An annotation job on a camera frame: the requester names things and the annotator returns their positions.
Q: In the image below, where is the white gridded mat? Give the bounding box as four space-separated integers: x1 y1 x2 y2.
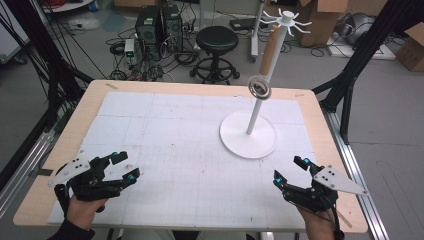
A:
47 91 321 232

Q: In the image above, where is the black computer tower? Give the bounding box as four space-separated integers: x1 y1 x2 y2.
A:
134 5 164 46
161 4 185 52

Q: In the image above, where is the metal strainer with wooden handle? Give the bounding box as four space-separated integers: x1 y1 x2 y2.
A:
248 23 282 101

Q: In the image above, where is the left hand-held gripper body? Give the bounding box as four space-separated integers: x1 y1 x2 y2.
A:
47 149 132 216

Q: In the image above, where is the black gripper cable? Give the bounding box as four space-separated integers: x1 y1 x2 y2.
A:
328 196 345 240

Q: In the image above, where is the black round stool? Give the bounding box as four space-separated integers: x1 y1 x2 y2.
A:
189 25 241 86

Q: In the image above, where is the large open cardboard box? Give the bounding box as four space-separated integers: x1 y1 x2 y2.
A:
298 0 350 47

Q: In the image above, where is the white hook rack stand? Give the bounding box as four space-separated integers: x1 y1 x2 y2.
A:
219 8 313 160

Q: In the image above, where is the small white electronic box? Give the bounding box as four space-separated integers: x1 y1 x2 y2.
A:
123 38 136 58

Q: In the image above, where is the tangle of floor cables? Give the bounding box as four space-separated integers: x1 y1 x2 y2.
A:
105 28 202 82

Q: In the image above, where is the aluminium rail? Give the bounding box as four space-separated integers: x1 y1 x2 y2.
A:
323 108 390 240
0 130 56 219

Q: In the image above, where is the grey rounded machine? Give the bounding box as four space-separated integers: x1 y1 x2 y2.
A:
336 12 377 45

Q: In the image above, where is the person's left hand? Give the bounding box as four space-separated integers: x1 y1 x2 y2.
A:
64 194 110 232

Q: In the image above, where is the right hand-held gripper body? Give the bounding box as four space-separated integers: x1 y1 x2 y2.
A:
282 164 370 214

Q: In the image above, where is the black metal frame stand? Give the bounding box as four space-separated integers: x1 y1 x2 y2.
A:
312 0 424 145
0 0 95 191

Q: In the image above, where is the person's right hand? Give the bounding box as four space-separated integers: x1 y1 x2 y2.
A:
295 203 336 240

